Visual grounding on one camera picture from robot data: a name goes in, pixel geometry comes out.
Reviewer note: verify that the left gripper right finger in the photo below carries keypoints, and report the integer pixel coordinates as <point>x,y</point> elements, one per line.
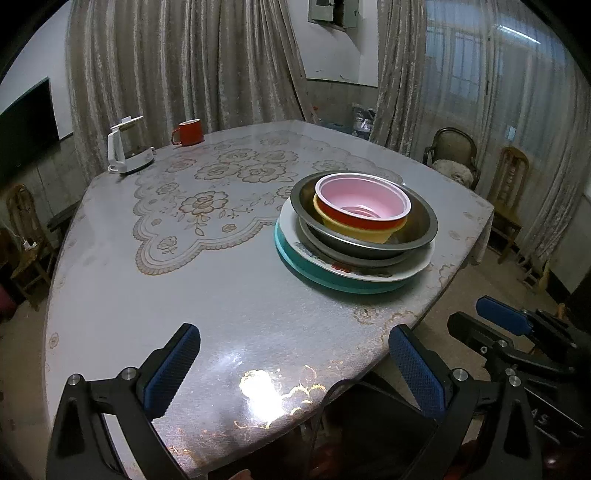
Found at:
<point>484,429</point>

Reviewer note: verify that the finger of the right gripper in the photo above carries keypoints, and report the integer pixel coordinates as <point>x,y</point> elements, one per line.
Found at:
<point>479,337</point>
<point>518,322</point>

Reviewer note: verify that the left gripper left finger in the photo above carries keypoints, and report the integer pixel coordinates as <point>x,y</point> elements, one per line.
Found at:
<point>81,446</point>

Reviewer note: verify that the large white dragon plate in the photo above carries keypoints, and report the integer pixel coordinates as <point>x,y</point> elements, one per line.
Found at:
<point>305,254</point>

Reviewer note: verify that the stainless steel bowl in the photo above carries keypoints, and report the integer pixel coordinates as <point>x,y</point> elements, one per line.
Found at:
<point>420,230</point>

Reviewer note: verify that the turquoise plastic plate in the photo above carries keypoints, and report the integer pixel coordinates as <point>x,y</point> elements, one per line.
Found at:
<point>326,278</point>

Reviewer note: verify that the yellow plastic bowl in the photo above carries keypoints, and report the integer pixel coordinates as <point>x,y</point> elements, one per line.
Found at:
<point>342,224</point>

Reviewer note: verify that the red plastic bowl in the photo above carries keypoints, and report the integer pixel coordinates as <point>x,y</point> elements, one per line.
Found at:
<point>362,200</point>

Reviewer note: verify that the wooden chair by window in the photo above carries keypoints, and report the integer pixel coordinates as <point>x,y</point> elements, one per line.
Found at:
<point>505,194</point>

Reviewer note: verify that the dark cushioned armchair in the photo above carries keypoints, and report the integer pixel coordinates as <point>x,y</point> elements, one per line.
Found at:
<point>453,153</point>

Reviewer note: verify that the sheer window curtain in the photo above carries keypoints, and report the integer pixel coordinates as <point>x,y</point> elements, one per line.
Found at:
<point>496,71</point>

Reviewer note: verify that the lace patterned tablecloth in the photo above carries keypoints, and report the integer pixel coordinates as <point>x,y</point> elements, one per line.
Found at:
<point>220,194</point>

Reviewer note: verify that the white electric kettle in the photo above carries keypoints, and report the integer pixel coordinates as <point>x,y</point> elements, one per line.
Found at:
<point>125,152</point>

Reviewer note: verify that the black television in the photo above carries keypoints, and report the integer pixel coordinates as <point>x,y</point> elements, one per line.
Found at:
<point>28,129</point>

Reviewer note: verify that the red mug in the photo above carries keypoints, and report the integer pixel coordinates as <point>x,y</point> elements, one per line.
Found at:
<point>187,133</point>

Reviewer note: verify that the beige curtain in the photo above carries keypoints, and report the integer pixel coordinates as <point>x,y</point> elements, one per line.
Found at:
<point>224,63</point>

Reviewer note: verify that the grey wall cabinet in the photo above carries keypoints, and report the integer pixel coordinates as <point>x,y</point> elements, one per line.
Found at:
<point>339,13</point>

